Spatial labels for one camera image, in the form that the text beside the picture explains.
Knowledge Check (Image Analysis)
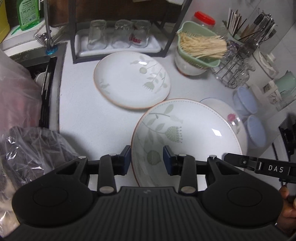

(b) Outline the floral deep plate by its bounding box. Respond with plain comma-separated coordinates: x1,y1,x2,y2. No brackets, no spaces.
132,99,247,188

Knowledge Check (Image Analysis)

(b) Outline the light blue plastic bowl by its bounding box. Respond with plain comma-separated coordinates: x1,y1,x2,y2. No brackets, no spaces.
233,86,258,116

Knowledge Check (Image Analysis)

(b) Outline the chrome kitchen faucet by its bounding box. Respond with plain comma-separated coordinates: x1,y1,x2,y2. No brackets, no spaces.
33,0,58,55

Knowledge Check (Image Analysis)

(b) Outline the person's right hand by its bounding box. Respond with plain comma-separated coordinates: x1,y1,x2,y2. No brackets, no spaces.
277,185,296,232

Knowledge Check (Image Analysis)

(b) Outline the blue rim rose plate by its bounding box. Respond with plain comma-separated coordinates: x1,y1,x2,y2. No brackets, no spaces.
201,97,248,154

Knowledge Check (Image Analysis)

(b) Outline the clear bag with dark contents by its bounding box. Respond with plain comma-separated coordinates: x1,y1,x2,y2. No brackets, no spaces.
1,126,78,237

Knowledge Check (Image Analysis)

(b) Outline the floral plate near rack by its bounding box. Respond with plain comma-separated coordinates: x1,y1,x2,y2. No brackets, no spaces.
93,51,171,109

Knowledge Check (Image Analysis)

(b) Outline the white bowl under colander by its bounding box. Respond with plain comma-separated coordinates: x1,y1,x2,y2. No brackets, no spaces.
175,50,207,76

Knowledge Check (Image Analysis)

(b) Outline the translucent plastic bag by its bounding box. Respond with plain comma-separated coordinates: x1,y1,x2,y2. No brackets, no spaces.
0,51,42,135

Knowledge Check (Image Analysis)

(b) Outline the white electric cooking pot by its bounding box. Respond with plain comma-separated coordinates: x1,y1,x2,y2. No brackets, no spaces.
246,49,278,88

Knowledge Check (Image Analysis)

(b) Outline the white rack drip tray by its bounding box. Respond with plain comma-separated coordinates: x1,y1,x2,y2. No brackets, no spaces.
75,28,162,57

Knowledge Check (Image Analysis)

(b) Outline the enoki mushroom bunch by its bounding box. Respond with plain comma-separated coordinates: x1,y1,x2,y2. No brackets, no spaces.
178,32,227,59

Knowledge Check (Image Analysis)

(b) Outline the left clear drinking glass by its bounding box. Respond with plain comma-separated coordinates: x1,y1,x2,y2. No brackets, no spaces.
87,20,107,50

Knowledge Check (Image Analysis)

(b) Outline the clear drinking glass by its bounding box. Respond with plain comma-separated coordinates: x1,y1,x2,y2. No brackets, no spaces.
87,20,107,50
111,20,133,49

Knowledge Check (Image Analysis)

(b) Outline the right glass with red print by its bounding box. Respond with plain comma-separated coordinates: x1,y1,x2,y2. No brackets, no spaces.
130,20,152,48

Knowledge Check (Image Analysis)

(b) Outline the green plastic colander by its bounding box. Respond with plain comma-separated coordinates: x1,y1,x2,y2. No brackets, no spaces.
177,21,227,69

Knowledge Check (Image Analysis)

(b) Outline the middle clear drinking glass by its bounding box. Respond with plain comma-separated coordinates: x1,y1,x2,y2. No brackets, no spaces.
111,20,133,49

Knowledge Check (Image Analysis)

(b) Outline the green white chopstick holder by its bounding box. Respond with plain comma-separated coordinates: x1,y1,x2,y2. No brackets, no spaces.
222,9,276,62

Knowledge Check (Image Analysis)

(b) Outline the red lid plastic jar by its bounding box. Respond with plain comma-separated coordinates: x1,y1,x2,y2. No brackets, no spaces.
192,11,216,29

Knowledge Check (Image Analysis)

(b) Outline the black metal dish rack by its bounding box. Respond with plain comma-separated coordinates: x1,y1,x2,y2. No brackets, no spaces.
68,1,191,64

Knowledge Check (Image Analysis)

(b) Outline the yellow detergent jug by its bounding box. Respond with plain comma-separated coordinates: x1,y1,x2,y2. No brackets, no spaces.
0,0,10,43

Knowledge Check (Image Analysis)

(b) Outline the green dish soap bottle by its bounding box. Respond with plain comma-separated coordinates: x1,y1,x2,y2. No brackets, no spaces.
16,0,40,31

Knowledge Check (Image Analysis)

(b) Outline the wire glass holder stand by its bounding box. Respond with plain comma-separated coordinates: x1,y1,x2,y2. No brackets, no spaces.
212,40,256,89

